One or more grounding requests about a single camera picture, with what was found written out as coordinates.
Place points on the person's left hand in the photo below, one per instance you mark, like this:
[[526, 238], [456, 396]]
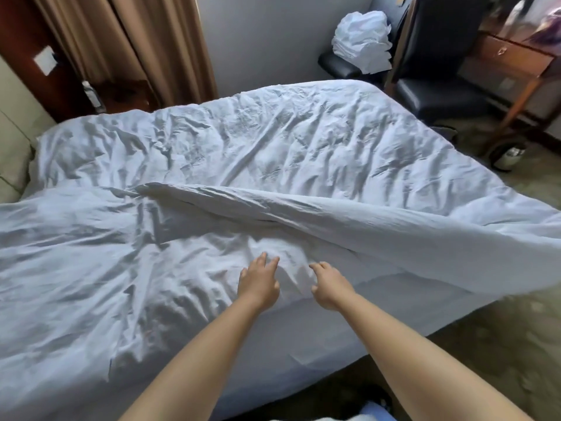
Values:
[[258, 282]]

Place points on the person's right hand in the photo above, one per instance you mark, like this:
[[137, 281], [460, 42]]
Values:
[[331, 287]]

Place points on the white bed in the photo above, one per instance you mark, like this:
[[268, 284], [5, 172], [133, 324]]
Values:
[[315, 337]]

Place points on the white duvet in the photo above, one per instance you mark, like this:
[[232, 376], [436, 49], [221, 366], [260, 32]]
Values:
[[307, 140]]

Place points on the person's left forearm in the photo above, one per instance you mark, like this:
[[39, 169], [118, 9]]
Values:
[[197, 368]]

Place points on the person's right forearm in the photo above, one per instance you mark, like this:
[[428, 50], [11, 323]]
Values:
[[416, 359]]

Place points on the person's black shoe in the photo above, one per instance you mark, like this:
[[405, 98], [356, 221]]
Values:
[[372, 391]]

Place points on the person's blue jeans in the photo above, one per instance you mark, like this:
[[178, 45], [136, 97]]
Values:
[[374, 412]]

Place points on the black office chair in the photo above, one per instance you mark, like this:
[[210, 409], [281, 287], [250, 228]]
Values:
[[438, 61], [337, 65]]

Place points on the wooden nightstand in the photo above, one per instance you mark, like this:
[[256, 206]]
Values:
[[125, 97]]

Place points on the white bedding bundle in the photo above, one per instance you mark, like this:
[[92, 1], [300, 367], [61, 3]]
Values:
[[363, 41]]

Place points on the clear water bottle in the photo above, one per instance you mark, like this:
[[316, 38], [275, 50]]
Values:
[[90, 97]]

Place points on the beige curtain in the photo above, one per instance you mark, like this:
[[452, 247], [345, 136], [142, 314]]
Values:
[[131, 39]]

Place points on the beige padded headboard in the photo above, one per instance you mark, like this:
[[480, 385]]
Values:
[[15, 135]]

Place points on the wooden desk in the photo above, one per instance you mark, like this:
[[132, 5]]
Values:
[[513, 56]]

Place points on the white wall socket panel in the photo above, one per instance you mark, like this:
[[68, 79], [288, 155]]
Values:
[[44, 60]]

